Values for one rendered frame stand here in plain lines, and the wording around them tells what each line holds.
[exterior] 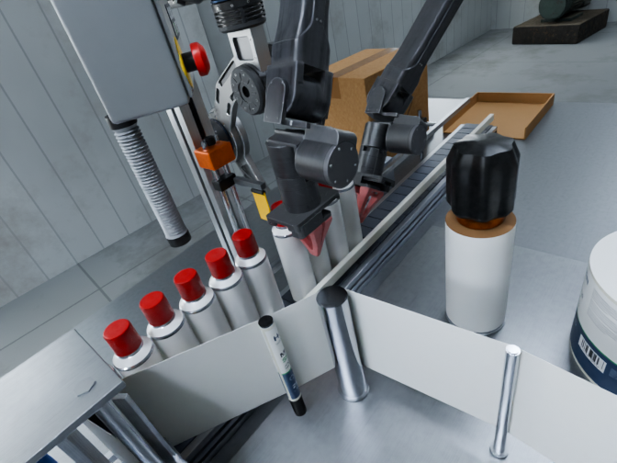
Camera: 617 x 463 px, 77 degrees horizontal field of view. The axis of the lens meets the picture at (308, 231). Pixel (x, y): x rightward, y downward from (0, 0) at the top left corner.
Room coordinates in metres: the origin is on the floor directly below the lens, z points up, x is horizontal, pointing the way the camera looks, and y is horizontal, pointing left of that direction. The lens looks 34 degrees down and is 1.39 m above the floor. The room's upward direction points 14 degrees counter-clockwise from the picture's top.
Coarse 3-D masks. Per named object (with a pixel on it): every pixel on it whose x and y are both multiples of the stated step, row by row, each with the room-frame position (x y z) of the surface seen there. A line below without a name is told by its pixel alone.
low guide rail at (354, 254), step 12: (492, 120) 1.08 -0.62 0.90; (480, 132) 1.02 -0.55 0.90; (444, 168) 0.86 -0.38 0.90; (432, 180) 0.82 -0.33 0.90; (420, 192) 0.77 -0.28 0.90; (408, 204) 0.74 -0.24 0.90; (396, 216) 0.70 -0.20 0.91; (384, 228) 0.67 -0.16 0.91; (372, 240) 0.64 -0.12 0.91; (360, 252) 0.61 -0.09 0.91; (348, 264) 0.58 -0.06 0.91; (336, 276) 0.55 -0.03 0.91
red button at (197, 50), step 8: (192, 48) 0.51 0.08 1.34; (200, 48) 0.51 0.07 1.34; (184, 56) 0.51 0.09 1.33; (192, 56) 0.51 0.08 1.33; (200, 56) 0.50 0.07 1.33; (192, 64) 0.51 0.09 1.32; (200, 64) 0.50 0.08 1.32; (208, 64) 0.51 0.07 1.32; (200, 72) 0.51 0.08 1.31; (208, 72) 0.52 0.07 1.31
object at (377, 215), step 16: (464, 128) 1.12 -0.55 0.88; (448, 144) 1.03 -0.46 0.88; (432, 160) 0.96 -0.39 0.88; (416, 176) 0.89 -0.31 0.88; (400, 192) 0.84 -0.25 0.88; (384, 208) 0.78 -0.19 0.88; (368, 224) 0.73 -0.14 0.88; (352, 272) 0.59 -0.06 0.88; (288, 304) 0.54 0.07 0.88; (176, 448) 0.31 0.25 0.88
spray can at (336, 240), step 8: (320, 184) 0.60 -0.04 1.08; (336, 200) 0.60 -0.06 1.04; (328, 208) 0.59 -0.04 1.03; (336, 208) 0.60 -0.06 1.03; (336, 216) 0.60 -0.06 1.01; (336, 224) 0.60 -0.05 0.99; (328, 232) 0.60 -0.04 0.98; (336, 232) 0.60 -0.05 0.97; (344, 232) 0.61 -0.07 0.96; (328, 240) 0.60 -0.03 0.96; (336, 240) 0.59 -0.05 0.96; (344, 240) 0.60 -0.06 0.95; (328, 248) 0.60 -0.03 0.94; (336, 248) 0.59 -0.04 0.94; (344, 248) 0.60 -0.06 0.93; (336, 256) 0.59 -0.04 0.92; (344, 256) 0.60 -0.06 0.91; (336, 264) 0.60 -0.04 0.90
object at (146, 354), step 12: (120, 324) 0.36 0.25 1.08; (108, 336) 0.34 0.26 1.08; (120, 336) 0.34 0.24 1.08; (132, 336) 0.35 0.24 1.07; (144, 336) 0.37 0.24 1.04; (120, 348) 0.34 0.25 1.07; (132, 348) 0.34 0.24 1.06; (144, 348) 0.35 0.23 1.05; (156, 348) 0.36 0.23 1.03; (120, 360) 0.34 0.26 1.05; (132, 360) 0.34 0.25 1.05; (144, 360) 0.34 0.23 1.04; (156, 360) 0.35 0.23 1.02; (120, 372) 0.33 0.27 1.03; (132, 372) 0.33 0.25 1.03
